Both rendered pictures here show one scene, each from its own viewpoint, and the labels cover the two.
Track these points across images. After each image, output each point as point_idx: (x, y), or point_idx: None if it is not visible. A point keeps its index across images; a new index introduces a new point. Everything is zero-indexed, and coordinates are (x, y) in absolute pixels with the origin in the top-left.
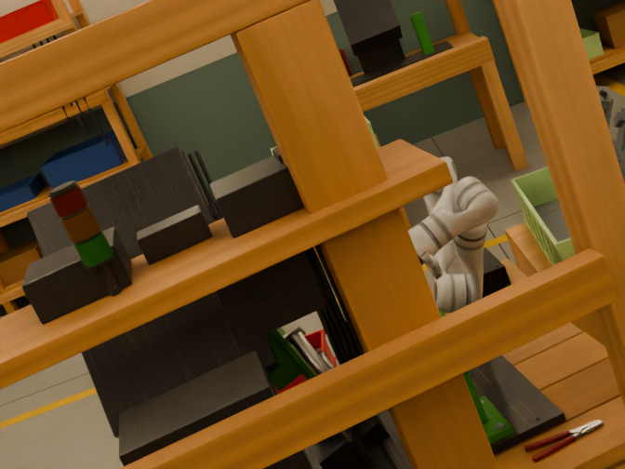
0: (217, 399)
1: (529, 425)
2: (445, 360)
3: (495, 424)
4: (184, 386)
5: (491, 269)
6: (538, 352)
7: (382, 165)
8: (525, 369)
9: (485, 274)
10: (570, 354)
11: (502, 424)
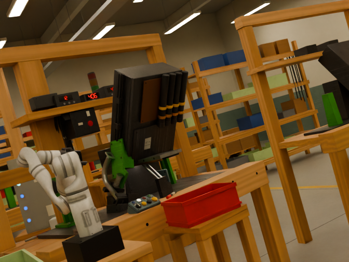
0: None
1: (50, 230)
2: None
3: (61, 223)
4: None
5: (70, 238)
6: (48, 245)
7: (26, 113)
8: (54, 240)
9: (74, 236)
10: (32, 248)
11: (58, 224)
